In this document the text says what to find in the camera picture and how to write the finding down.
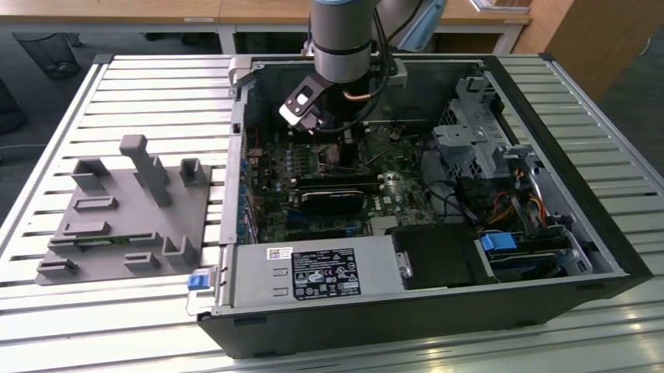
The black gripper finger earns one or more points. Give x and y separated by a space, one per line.
349 151

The silver metal drive cage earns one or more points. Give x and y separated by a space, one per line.
456 143

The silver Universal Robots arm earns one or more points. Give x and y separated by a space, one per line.
339 46

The wooden desk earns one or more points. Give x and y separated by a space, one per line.
155 9

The black graphics card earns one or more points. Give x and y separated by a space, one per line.
331 202

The blue case latch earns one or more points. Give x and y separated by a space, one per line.
196 283

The silver chipset heatsink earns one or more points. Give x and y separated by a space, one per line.
384 225

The black CPU socket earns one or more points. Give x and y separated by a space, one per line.
319 157

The black open PC case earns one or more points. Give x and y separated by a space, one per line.
363 330

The silver power supply unit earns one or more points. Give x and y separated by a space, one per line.
259 279

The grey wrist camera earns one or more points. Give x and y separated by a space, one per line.
398 75

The black plastic shroud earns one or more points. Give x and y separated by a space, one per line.
441 256

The grey plastic parts rack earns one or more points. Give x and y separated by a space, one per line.
130 233

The wooden cabinet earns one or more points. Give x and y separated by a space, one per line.
596 39

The black RAM stick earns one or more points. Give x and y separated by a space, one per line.
337 185
337 178

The blue disk carrier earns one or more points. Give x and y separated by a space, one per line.
497 242

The green motherboard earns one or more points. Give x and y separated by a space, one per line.
400 194

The black mesh waste bin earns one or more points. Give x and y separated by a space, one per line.
47 50

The white paper stack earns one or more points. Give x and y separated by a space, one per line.
497 4

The green RAM stick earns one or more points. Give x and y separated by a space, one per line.
103 241

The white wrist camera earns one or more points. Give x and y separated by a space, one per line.
301 103

